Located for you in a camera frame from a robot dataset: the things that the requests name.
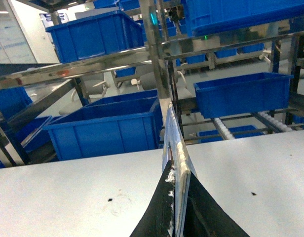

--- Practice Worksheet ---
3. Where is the blue crate on roller rack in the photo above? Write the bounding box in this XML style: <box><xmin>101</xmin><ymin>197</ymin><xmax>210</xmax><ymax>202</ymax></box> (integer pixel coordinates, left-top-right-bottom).
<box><xmin>194</xmin><ymin>73</ymin><xmax>293</xmax><ymax>119</ymax></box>

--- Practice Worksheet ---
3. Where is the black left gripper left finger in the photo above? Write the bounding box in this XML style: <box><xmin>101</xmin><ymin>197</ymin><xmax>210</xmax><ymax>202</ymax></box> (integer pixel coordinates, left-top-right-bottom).
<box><xmin>131</xmin><ymin>161</ymin><xmax>175</xmax><ymax>237</ymax></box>

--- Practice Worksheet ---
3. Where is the flower gift bag with figures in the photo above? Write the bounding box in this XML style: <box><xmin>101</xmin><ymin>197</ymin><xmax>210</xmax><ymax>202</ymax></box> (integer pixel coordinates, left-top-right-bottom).
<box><xmin>162</xmin><ymin>103</ymin><xmax>196</xmax><ymax>237</ymax></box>

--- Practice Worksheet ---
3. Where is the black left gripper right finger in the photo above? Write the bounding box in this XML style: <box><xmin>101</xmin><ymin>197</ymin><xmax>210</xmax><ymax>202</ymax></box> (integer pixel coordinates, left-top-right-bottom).
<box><xmin>184</xmin><ymin>174</ymin><xmax>248</xmax><ymax>237</ymax></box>

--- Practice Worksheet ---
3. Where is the large blue crate behind table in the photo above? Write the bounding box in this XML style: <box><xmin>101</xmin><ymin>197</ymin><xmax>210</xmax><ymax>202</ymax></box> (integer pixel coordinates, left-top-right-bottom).
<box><xmin>44</xmin><ymin>97</ymin><xmax>163</xmax><ymax>160</ymax></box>

